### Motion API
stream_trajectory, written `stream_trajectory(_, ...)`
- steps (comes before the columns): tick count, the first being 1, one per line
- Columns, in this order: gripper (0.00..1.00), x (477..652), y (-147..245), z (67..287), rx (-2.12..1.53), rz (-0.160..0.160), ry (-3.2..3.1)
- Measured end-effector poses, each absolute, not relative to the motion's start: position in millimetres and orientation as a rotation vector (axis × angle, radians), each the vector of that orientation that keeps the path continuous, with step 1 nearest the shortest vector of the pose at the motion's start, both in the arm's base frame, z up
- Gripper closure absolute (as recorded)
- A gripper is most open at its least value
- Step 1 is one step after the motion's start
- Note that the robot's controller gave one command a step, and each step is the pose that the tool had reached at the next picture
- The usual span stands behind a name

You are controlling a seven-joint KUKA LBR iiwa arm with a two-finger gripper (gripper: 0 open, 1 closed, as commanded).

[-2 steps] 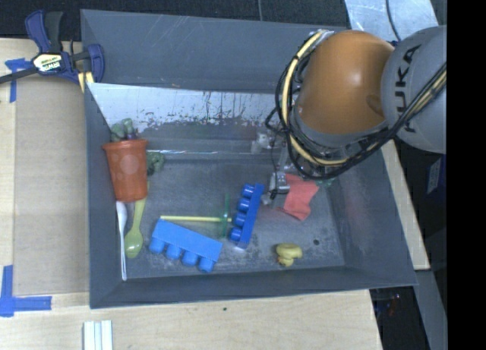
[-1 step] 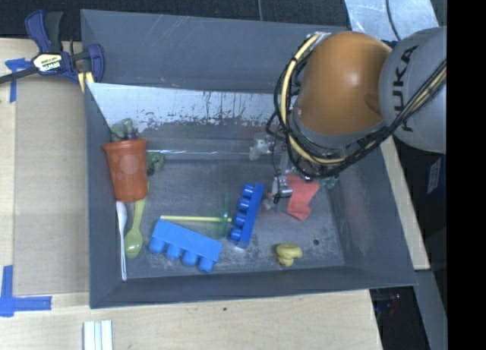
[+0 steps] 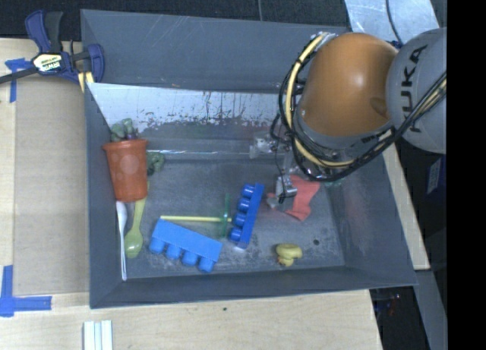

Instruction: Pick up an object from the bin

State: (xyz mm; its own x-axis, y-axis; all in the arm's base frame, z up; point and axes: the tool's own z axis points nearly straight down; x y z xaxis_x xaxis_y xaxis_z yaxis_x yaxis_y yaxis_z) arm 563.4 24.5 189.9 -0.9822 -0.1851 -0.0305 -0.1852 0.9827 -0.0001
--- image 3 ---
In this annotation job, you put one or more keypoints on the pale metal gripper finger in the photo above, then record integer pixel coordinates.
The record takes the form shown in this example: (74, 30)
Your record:
(262, 146)
(286, 187)

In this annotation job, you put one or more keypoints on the red cloth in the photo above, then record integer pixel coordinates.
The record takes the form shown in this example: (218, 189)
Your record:
(305, 200)

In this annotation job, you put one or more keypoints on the blue toy building brick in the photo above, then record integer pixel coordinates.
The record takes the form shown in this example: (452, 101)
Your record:
(247, 215)
(186, 244)

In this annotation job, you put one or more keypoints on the yellow toy duck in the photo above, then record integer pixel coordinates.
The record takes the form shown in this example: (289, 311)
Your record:
(288, 253)

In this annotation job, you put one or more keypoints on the yellow stick with green disc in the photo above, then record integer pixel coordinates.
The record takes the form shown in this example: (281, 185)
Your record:
(190, 218)

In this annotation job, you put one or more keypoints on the small green toy plant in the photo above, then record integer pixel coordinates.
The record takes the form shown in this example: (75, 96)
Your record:
(155, 162)

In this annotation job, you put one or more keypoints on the grey metal bin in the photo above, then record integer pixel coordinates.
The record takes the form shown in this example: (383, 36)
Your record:
(197, 56)

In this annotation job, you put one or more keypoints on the orange plastic cup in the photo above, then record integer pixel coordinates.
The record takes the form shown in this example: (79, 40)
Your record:
(127, 170)

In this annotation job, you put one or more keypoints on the green and purple toy plant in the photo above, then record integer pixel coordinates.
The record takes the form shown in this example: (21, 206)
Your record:
(123, 130)

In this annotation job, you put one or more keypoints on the white plastic utensil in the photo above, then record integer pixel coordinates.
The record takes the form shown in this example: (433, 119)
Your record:
(121, 219)

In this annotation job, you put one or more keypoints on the light green plastic spoon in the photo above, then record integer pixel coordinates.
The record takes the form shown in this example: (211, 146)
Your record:
(133, 242)

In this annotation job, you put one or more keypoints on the pale wood flat board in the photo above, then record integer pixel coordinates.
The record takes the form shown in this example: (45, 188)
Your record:
(49, 189)

